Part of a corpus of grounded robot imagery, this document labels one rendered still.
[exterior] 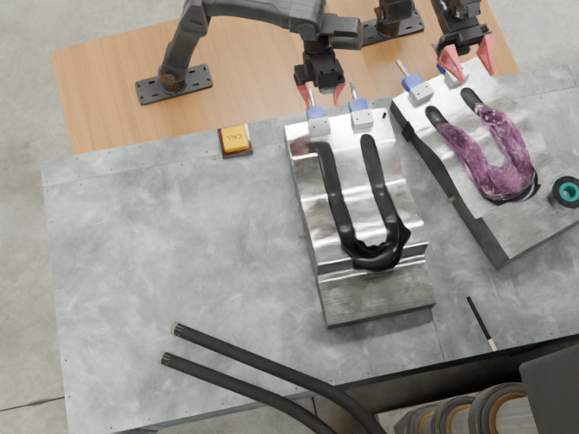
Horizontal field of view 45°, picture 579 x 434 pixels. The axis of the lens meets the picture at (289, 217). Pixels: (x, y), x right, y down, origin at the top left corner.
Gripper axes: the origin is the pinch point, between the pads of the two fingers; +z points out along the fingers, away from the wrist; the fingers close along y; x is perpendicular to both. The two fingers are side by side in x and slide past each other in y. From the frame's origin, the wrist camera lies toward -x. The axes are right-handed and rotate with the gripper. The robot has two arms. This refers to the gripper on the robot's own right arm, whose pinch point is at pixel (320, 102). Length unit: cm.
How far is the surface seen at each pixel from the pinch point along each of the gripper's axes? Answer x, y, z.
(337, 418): -9, -4, 121
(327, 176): -5.3, -0.6, 17.5
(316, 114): 7.1, 0.0, 7.7
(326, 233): -21.2, -4.9, 21.0
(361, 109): 6.2, 11.1, 8.2
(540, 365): -103, -1, -40
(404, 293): -31.6, 10.7, 34.8
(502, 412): -92, 3, -13
